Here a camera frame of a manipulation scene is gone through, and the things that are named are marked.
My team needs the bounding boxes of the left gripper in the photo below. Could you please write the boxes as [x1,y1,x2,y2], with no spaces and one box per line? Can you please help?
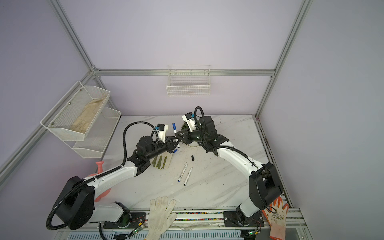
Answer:
[146,136,181,161]

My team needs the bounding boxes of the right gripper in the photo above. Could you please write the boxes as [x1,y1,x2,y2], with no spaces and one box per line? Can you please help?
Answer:
[173,127,207,146]

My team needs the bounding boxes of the white marker blue tip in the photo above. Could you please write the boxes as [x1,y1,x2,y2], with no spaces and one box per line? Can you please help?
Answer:
[178,163,188,182]
[172,123,178,138]

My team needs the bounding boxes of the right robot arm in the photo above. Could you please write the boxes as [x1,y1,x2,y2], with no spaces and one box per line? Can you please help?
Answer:
[175,113,283,227]

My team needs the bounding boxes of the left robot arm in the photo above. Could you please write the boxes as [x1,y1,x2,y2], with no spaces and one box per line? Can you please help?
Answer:
[46,136,179,231]

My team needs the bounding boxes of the green bean pods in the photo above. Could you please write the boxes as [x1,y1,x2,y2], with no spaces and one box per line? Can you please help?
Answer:
[152,156,168,170]

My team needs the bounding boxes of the potted green plant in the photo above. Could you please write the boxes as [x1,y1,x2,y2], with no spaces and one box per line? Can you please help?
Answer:
[181,122,199,148]

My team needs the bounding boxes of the lower white mesh shelf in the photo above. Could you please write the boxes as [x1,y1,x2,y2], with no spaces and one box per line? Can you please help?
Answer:
[73,107,121,159]

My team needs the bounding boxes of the white mesh shelf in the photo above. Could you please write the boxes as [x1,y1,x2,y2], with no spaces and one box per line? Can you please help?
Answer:
[73,107,121,159]
[40,82,110,142]

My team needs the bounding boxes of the white work glove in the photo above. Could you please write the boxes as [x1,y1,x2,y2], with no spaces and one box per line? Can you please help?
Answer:
[145,196,177,240]

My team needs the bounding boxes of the beige glove in shelf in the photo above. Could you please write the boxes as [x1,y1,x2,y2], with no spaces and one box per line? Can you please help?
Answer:
[70,97,106,134]

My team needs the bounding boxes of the upper white mesh shelf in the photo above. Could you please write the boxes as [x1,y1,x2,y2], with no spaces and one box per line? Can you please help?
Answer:
[40,82,110,142]

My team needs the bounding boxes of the orange white glove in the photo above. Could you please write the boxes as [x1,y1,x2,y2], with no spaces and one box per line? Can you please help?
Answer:
[262,196,289,240]

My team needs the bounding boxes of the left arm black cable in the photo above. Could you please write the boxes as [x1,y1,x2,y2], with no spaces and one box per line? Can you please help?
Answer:
[121,121,155,166]

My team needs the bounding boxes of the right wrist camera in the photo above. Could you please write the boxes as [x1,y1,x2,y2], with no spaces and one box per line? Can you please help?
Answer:
[182,112,197,132]

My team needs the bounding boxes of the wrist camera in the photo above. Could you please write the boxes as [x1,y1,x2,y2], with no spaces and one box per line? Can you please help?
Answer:
[182,112,197,132]
[155,124,169,143]

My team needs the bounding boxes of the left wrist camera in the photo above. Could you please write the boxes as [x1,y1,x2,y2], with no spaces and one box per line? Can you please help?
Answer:
[155,124,169,143]

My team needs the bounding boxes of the white wire basket back wall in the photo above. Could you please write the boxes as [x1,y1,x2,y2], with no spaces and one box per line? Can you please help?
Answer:
[166,65,211,97]

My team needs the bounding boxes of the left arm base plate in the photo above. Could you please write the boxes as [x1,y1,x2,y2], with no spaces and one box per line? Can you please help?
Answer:
[103,212,147,229]

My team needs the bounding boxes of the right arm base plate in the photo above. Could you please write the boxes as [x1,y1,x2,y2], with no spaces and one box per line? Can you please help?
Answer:
[223,211,265,228]

